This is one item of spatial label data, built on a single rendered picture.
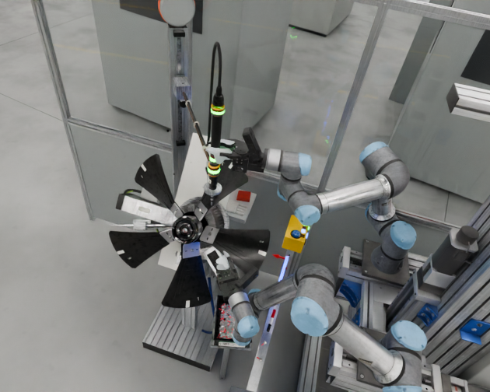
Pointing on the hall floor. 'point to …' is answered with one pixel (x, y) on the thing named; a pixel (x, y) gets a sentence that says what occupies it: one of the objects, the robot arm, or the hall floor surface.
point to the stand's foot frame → (184, 334)
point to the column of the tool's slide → (179, 155)
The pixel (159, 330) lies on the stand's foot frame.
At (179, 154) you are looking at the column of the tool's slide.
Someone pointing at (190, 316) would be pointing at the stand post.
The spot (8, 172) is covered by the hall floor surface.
